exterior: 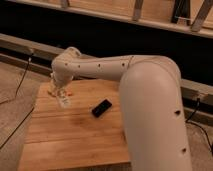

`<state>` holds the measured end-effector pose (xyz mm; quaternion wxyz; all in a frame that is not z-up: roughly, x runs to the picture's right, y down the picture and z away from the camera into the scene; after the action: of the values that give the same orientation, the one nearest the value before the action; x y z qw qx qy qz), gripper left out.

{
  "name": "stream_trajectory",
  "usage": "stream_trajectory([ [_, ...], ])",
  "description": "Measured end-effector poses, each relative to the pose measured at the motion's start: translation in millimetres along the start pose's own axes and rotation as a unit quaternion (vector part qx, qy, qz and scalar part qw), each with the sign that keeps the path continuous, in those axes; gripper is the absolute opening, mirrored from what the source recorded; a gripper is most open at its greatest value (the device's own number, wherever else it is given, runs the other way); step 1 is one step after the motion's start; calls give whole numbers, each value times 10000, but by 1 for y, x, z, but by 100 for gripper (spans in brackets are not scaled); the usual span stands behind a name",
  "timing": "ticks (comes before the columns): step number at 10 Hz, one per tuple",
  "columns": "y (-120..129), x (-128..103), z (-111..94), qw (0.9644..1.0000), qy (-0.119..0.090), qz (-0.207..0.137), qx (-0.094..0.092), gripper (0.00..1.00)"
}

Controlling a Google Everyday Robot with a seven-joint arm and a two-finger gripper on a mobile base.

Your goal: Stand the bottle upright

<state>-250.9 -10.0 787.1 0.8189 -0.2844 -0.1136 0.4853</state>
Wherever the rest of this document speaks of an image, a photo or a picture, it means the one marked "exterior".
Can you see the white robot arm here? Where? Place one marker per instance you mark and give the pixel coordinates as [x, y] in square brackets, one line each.
[156, 135]

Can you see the grey metal rail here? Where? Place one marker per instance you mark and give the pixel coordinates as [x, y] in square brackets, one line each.
[144, 79]

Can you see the black rectangular block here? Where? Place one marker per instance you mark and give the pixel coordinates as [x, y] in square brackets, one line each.
[101, 108]

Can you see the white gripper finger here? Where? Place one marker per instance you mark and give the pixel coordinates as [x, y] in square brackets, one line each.
[68, 93]
[52, 90]

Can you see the wooden board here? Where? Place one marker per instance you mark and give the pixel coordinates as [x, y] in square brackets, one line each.
[67, 138]

